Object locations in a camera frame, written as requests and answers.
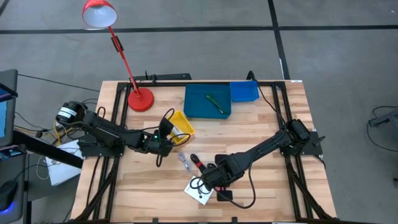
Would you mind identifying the small white cardboard box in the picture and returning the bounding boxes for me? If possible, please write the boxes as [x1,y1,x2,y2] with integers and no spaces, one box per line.
[170,126,185,141]

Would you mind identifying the white paper sheet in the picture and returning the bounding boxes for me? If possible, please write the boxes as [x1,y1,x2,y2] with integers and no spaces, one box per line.
[45,139,83,187]

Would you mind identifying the black floor cable loop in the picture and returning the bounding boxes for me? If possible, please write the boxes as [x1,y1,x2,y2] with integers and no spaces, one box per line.
[366,105,398,153]

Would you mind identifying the thin black floor cable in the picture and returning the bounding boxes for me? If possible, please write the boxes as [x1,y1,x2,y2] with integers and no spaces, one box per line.
[17,73,101,93]

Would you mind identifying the blue plastic bin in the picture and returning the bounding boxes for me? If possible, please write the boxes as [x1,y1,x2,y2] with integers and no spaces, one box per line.
[229,80,261,103]

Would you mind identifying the teal plastic bin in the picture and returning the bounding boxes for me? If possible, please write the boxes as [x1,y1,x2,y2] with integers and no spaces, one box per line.
[183,83,233,120]

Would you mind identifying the yellow plastic bin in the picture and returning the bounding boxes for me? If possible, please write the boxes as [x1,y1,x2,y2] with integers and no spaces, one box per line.
[164,110,196,146]

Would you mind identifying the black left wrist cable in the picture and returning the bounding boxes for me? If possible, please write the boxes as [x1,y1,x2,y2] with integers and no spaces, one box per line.
[155,107,192,168]

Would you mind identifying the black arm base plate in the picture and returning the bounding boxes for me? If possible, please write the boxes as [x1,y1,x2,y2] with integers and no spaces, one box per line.
[279,130,326,156]
[77,136,125,158]

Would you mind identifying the black bracket bar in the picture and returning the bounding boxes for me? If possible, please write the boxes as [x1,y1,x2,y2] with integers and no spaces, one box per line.
[133,72,192,81]

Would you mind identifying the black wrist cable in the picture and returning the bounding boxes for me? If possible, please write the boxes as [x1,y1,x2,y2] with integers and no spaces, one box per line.
[189,174,257,210]
[155,107,192,168]

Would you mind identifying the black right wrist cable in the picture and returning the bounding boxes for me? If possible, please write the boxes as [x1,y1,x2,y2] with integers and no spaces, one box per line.
[189,174,257,210]

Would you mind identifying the grey floor stand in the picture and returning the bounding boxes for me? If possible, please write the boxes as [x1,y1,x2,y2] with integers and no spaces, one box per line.
[368,107,398,128]

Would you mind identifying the green thin item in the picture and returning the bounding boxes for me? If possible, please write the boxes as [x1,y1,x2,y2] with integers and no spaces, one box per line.
[205,94,227,115]

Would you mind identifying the yellow cable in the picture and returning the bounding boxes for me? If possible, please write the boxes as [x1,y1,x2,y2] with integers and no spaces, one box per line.
[53,119,75,147]

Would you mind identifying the red desk lamp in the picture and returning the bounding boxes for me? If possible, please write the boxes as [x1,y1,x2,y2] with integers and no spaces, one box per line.
[81,0,155,113]

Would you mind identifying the black desk bar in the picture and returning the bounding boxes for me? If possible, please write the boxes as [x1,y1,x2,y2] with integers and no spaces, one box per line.
[12,129,84,169]

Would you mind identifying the black cable red strap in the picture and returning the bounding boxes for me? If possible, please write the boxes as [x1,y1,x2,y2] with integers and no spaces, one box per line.
[190,153,208,175]

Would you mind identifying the black computer mouse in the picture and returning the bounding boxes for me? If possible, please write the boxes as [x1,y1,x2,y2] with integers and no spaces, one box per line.
[0,180,19,213]

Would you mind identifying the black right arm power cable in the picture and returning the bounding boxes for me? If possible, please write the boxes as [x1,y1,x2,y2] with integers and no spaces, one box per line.
[247,70,289,127]

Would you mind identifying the dark grey side desk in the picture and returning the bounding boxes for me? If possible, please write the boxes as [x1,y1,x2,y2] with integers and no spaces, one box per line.
[0,152,29,224]

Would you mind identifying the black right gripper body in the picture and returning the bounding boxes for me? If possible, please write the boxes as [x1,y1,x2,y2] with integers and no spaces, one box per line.
[201,161,238,192]

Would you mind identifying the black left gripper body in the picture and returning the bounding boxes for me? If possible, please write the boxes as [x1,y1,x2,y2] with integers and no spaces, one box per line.
[158,117,175,157]

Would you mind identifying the dark grey computer monitor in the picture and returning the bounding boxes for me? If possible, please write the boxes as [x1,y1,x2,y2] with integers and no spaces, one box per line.
[0,68,19,147]

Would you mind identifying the large white cardboard box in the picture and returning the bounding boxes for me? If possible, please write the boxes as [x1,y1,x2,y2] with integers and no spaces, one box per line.
[183,175,215,207]

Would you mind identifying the black aluminium table frame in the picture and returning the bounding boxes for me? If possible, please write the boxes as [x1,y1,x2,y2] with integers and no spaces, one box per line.
[73,80,341,224]

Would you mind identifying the coiled white cable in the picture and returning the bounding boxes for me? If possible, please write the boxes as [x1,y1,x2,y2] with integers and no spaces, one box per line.
[177,151,192,174]

